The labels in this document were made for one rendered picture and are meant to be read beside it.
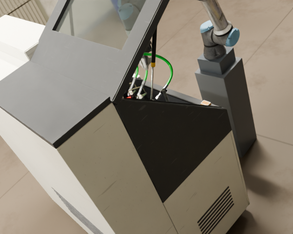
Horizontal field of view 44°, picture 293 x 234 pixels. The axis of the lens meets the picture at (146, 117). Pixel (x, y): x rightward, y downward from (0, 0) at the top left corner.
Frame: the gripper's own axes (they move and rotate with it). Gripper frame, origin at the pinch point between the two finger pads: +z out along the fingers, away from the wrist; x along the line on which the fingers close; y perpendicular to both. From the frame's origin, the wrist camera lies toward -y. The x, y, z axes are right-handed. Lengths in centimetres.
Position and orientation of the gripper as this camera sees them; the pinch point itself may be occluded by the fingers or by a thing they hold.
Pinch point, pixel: (145, 68)
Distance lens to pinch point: 196.4
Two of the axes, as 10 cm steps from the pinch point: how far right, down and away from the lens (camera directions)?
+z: 3.1, 7.2, 6.2
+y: 6.8, -6.2, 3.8
